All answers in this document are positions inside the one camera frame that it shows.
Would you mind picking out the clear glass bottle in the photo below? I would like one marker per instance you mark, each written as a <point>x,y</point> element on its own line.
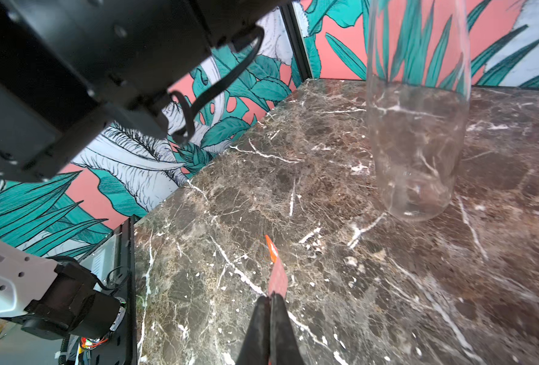
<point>418,89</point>

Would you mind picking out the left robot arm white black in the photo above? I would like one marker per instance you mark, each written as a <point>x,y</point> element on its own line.
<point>135,88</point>

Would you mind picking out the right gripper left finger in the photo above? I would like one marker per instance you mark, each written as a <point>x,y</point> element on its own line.
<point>256,344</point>

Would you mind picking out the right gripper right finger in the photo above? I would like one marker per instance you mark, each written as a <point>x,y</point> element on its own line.
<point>283,346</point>

